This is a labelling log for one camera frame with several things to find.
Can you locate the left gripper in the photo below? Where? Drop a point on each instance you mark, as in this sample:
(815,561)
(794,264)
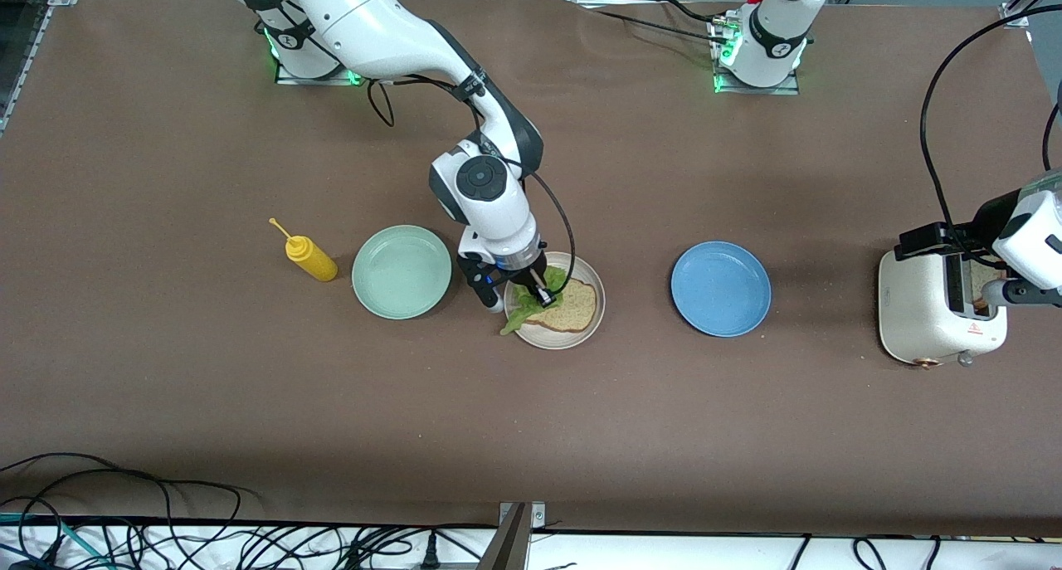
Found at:
(986,216)

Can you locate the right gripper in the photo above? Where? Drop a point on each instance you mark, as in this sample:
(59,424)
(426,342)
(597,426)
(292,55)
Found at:
(528,275)

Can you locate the green lettuce leaf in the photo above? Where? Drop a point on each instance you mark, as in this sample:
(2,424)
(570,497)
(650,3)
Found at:
(518,313)

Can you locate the brown bread slice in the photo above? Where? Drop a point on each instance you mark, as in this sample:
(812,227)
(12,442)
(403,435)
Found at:
(983,271)
(577,309)

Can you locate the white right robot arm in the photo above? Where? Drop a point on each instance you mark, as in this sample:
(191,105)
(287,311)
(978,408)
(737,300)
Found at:
(373,22)

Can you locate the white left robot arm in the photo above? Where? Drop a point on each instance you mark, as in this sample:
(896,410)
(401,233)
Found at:
(776,31)

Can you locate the beige plate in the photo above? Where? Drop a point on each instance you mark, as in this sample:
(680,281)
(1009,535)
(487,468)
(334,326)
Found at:
(548,341)

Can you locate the mint green plate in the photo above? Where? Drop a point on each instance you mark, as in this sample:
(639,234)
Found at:
(401,271)

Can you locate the blue plate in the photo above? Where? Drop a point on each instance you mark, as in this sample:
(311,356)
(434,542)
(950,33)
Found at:
(720,288)

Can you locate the white toaster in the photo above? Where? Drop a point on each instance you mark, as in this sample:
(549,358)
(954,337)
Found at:
(913,304)

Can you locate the yellow mustard squeeze bottle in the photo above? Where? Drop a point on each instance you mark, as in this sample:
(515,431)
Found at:
(311,259)

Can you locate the grey metal beam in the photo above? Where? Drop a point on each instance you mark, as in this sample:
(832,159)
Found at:
(508,545)

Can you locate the black power plug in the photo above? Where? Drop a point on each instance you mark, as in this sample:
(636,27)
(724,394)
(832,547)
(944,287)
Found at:
(430,553)

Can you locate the metal corner bracket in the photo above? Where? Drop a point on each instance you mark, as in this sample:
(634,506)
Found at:
(538,516)

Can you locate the aluminium frame post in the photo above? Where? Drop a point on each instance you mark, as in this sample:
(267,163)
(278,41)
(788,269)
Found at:
(1016,12)

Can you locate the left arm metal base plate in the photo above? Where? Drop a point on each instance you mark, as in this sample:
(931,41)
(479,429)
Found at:
(759,90)

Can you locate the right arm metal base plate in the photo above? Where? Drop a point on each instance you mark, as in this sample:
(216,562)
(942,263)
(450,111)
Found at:
(290,80)

